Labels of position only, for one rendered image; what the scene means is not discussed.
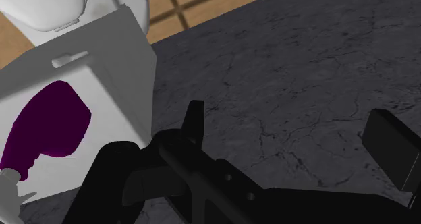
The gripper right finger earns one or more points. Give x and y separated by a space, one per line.
394 151

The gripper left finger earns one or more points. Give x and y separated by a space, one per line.
197 180

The white toilet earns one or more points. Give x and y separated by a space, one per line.
126 52

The purple spray bottle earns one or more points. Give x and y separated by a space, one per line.
49 118

